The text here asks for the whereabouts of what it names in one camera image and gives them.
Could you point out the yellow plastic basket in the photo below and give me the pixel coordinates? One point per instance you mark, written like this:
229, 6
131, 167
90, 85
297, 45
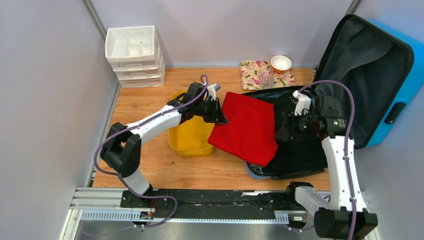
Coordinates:
191, 138

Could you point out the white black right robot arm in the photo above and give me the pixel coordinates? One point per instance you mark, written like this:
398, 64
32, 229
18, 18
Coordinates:
345, 215

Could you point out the white plastic drawer unit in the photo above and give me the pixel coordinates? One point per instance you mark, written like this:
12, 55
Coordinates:
135, 56

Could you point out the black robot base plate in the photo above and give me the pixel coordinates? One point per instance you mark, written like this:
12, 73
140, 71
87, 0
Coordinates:
203, 204

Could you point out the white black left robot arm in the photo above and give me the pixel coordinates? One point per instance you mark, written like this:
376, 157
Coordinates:
122, 147

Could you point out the red cloth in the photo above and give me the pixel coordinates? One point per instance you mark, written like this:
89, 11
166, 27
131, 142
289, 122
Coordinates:
249, 133

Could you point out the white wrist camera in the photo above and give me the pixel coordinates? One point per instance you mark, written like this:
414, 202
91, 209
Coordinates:
302, 103
211, 94

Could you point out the blue fish print suitcase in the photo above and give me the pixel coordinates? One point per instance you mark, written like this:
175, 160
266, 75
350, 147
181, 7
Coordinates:
381, 66

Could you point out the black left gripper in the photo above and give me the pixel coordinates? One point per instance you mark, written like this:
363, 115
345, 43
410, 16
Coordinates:
216, 115

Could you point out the floral pattern tray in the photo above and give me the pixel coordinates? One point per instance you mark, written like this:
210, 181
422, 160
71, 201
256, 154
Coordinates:
249, 70

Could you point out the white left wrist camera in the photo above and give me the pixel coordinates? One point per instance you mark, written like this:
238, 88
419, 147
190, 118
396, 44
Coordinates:
211, 94

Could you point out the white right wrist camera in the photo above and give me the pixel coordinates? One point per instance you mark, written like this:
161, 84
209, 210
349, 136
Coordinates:
302, 103

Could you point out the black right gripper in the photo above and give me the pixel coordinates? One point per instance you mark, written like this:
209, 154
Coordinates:
282, 133

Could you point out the black folded garment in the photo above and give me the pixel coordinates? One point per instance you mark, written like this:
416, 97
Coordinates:
292, 157

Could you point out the clear glass on tray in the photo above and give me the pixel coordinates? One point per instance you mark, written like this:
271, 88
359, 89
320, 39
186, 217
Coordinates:
266, 79

